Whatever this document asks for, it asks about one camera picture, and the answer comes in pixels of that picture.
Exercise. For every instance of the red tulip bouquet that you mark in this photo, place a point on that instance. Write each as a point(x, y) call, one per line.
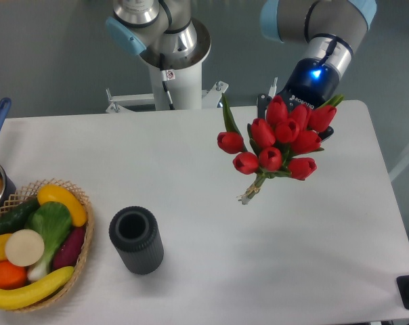
point(280, 141)

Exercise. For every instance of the green bok choy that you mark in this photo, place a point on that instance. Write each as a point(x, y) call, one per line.
point(52, 221)

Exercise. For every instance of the yellow squash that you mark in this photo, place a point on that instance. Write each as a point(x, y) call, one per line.
point(55, 193)

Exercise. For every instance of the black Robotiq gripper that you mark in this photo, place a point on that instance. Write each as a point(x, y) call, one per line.
point(310, 84)

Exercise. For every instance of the white radish slice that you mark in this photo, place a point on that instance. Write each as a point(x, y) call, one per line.
point(24, 248)

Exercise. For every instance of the dark grey ribbed vase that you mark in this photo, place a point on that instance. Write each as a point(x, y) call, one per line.
point(134, 232)

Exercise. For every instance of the purple sweet potato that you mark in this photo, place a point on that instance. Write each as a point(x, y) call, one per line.
point(70, 250)

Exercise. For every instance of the orange fruit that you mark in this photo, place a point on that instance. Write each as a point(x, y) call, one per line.
point(12, 276)

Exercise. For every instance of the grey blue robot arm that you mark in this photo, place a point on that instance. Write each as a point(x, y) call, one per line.
point(333, 30)

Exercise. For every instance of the woven wicker basket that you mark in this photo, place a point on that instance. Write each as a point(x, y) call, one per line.
point(30, 191)

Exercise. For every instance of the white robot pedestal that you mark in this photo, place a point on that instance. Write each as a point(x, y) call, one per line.
point(174, 63)

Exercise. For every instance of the yellow banana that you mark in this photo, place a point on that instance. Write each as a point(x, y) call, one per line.
point(35, 292)

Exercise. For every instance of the green cucumber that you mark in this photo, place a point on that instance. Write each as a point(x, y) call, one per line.
point(16, 218)

